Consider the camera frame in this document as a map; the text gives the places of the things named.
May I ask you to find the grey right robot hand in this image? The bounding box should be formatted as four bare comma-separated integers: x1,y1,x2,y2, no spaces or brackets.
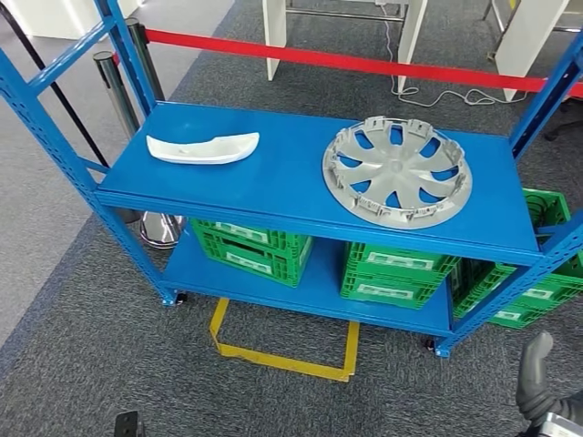
516,330,583,423

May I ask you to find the silver plastic wheel hubcap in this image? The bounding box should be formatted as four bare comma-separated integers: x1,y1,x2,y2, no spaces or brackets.
322,116,473,230

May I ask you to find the blue metal shelf rack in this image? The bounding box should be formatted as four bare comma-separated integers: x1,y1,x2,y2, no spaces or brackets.
0,0,583,360

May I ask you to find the white curved plastic part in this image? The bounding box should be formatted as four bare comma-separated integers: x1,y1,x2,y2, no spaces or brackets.
146,131,261,166

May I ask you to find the green plastic crate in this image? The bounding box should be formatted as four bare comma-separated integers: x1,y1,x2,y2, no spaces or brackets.
449,188,583,330
190,218,315,289
340,242,461,310

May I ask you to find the black office chair base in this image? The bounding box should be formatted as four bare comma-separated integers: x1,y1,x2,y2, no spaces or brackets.
544,99,583,143

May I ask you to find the white desk panel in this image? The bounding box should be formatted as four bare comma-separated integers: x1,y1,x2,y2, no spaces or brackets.
483,0,583,103

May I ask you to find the red barrier belt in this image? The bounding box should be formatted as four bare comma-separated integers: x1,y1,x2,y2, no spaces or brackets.
112,28,583,99

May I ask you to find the white desk with metal bar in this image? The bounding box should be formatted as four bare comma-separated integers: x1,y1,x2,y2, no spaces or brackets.
261,0,429,93

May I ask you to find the black barrier belt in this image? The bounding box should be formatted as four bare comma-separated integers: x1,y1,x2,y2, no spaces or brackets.
0,3,110,168

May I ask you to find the white glossy cabinet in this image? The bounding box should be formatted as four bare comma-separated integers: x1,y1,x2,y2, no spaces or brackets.
0,0,140,40

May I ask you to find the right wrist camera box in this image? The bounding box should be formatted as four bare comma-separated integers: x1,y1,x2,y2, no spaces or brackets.
539,412,583,437

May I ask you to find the white floor cable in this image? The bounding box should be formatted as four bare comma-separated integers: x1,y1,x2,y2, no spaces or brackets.
380,3,529,108

